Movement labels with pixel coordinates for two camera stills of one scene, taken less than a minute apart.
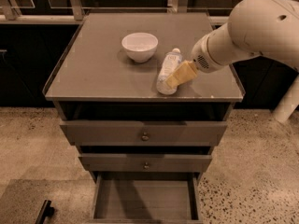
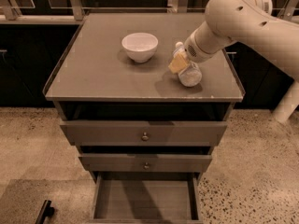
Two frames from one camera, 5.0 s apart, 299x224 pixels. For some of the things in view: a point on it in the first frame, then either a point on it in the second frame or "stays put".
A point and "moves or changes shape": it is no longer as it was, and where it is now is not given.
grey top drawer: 140,133 stays put
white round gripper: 202,57 → 195,49
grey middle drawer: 146,162 stays put
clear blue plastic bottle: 171,62 moves or changes shape
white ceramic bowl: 140,47 stays put
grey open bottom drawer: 146,198 stays put
